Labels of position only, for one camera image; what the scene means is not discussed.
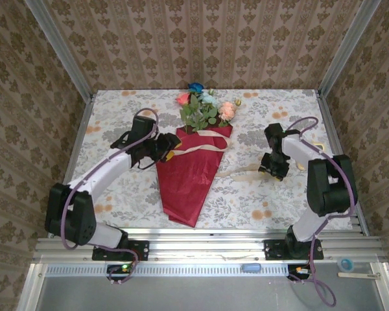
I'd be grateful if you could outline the wooden stick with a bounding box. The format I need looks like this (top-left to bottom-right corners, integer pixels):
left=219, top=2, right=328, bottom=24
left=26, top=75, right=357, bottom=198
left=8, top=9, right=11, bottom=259
left=337, top=272, right=382, bottom=279

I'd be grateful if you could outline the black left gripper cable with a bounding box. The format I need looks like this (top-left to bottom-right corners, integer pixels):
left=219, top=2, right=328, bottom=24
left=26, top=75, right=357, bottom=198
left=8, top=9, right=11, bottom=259
left=136, top=155, right=158, bottom=171

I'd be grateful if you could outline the blue tape roll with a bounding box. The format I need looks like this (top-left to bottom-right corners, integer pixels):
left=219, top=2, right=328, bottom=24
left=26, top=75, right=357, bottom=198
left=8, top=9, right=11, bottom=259
left=336, top=257, right=355, bottom=272

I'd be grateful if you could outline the dark red wrapping cloth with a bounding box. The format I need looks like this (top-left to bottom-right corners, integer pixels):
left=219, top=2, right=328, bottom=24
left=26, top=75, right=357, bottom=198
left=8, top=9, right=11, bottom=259
left=155, top=124, right=236, bottom=227

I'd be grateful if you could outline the artificial peach rose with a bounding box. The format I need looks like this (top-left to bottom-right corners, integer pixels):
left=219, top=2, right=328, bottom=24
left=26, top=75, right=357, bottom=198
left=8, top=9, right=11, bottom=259
left=217, top=98, right=244, bottom=128

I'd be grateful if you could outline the aluminium frame post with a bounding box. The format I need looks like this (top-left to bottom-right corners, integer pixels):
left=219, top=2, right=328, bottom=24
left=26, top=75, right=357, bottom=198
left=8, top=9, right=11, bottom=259
left=24, top=0, right=94, bottom=102
left=318, top=0, right=383, bottom=97

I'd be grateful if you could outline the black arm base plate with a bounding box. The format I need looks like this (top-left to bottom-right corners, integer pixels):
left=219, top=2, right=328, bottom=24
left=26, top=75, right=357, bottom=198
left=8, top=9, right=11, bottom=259
left=263, top=238, right=324, bottom=261
left=91, top=240, right=150, bottom=262

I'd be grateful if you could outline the yellow calculator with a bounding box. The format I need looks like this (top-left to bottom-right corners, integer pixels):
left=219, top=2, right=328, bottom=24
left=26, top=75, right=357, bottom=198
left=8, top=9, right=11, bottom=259
left=297, top=141, right=325, bottom=172

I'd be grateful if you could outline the aluminium side rail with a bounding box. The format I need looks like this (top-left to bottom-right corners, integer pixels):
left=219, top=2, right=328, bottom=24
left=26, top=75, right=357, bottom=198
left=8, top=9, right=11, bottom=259
left=47, top=92, right=95, bottom=237
left=316, top=89, right=370, bottom=237

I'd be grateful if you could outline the aluminium front rail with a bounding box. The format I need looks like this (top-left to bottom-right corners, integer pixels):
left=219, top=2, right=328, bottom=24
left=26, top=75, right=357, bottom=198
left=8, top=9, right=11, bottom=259
left=32, top=226, right=389, bottom=264

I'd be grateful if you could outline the cream ribbon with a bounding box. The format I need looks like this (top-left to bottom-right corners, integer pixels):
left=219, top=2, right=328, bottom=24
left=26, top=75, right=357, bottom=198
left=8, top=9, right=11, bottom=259
left=170, top=128, right=272, bottom=187

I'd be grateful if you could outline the black electronics board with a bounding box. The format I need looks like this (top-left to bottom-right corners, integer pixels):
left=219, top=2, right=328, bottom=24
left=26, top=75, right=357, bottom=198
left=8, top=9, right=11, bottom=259
left=287, top=264, right=314, bottom=282
left=106, top=264, right=134, bottom=282

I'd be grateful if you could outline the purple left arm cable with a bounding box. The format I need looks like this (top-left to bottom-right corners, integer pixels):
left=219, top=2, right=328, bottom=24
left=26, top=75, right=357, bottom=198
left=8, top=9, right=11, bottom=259
left=60, top=108, right=159, bottom=286

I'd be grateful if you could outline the white slotted cable duct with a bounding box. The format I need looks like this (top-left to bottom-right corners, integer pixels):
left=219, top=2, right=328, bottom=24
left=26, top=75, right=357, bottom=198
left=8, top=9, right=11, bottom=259
left=45, top=263, right=290, bottom=277

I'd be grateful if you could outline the white floral tablecloth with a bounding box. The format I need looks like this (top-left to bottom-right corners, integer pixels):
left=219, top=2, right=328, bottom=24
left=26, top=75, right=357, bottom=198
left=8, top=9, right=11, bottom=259
left=57, top=89, right=355, bottom=231

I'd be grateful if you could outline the grey metal shelf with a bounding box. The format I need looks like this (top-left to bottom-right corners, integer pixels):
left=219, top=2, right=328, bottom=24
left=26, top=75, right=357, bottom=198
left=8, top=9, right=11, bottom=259
left=18, top=262, right=389, bottom=311

